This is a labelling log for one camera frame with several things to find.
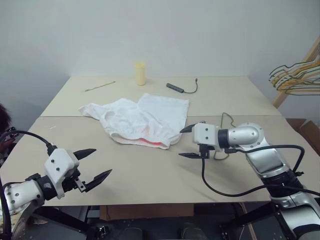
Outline thin wooden strip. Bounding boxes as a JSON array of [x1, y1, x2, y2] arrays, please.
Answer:
[[240, 202, 259, 240]]

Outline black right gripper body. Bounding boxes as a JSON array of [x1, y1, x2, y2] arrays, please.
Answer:
[[198, 144, 214, 160]]

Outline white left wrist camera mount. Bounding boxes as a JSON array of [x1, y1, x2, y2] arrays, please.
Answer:
[[44, 148, 81, 200]]

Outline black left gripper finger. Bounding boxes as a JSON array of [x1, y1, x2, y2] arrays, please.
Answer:
[[83, 168, 113, 193], [72, 148, 97, 161]]

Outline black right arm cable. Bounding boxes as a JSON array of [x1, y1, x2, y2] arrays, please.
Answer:
[[200, 144, 320, 198]]

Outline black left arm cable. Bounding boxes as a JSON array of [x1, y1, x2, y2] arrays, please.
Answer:
[[0, 129, 58, 240]]

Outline wooden clothes rack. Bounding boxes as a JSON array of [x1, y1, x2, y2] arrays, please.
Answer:
[[271, 36, 320, 109]]

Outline yellow wire hanger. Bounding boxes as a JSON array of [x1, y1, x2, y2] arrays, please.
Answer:
[[276, 74, 320, 98]]

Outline wire clothes hangers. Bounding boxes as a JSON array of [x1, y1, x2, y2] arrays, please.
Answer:
[[268, 59, 320, 82]]

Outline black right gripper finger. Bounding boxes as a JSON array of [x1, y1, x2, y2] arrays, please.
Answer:
[[178, 151, 201, 159], [179, 122, 197, 134]]

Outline grey USB hub with cable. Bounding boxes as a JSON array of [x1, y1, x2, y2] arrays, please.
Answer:
[[166, 78, 200, 95]]

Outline white shorts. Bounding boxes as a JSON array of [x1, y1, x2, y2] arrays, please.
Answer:
[[78, 92, 190, 151]]

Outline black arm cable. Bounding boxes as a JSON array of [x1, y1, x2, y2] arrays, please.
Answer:
[[200, 144, 320, 198], [0, 129, 58, 240]]

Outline dark rounded shape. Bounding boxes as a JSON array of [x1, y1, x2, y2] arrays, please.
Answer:
[[121, 226, 144, 240], [180, 222, 205, 240]]

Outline black metal base frame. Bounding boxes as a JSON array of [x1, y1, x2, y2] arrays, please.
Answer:
[[31, 202, 288, 240]]

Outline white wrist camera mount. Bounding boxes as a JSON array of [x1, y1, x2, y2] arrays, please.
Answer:
[[191, 122, 224, 152], [44, 148, 81, 200]]

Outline bunch of wire hangers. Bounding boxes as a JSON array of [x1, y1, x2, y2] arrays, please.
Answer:
[[272, 65, 320, 88]]

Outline white pen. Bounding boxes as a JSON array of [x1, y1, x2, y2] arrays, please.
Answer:
[[83, 80, 117, 93]]

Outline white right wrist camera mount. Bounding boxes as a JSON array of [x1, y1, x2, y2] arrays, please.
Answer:
[[191, 122, 224, 152]]

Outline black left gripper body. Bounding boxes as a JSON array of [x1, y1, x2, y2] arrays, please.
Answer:
[[60, 168, 88, 194]]

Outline brown cardboard sheet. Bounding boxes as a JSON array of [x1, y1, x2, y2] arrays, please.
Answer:
[[99, 203, 195, 221]]

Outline pale yellow plastic cup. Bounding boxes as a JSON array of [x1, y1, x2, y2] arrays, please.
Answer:
[[134, 62, 147, 87]]

